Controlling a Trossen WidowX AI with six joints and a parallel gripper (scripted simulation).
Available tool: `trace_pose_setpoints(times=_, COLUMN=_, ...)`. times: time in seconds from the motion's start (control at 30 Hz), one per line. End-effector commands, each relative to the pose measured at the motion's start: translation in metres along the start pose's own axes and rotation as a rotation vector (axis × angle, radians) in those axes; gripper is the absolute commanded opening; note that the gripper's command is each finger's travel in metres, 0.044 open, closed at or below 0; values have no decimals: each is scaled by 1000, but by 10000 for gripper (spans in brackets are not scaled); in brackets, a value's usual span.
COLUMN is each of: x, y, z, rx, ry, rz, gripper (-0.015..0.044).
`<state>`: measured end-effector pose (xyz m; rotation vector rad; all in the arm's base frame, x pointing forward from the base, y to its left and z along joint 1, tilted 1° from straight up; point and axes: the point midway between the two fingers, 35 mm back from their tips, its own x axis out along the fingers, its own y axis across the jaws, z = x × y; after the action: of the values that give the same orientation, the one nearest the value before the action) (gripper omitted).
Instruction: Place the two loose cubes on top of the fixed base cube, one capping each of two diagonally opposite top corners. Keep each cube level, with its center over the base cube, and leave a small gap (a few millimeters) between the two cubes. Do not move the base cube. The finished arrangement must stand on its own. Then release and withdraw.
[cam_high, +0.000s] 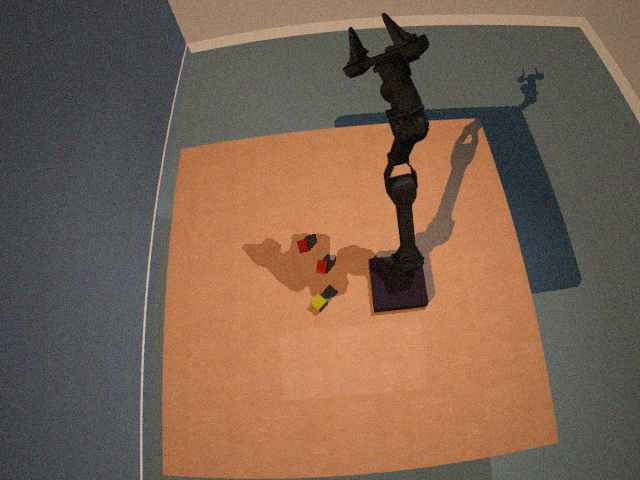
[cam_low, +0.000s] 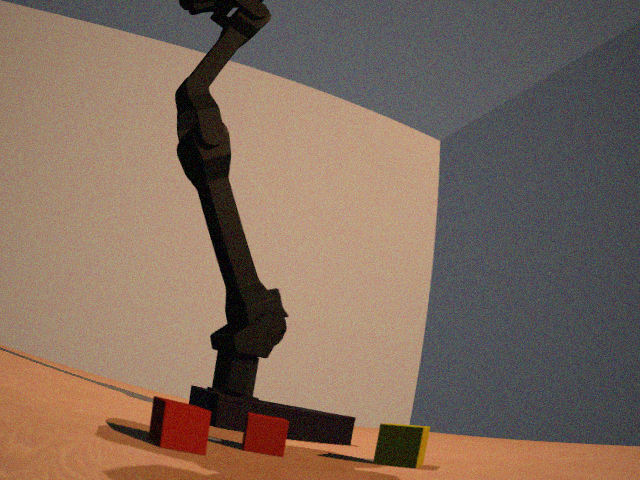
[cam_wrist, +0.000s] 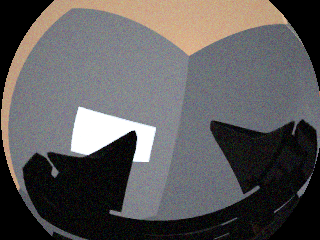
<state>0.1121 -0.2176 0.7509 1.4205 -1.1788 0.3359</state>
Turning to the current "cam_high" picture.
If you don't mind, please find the red cube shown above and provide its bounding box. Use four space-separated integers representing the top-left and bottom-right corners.
297 239 309 253
316 260 328 274

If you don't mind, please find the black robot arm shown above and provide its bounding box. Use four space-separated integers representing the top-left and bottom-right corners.
380 82 429 277

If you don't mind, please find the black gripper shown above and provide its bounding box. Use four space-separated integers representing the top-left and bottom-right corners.
343 13 429 93

